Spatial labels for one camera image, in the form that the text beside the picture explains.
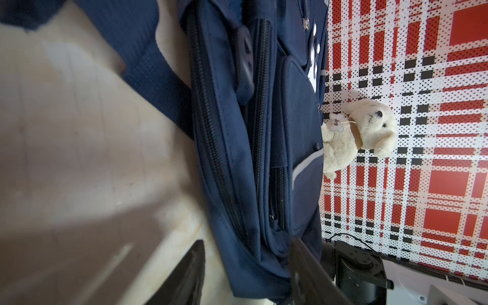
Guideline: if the left gripper triangular left finger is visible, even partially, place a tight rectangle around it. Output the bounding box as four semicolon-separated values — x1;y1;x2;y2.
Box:
146;240;205;305

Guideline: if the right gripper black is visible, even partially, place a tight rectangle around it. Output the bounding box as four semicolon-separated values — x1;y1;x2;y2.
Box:
320;241;393;305

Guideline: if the white fluffy plush dog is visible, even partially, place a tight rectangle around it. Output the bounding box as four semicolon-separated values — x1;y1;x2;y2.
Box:
321;99;399;180

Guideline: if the navy blue backpack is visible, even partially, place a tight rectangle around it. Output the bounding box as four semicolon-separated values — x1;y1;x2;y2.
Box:
1;1;329;304

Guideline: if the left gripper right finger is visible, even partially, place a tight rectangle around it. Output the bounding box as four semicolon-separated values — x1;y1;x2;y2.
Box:
289;238;351;305

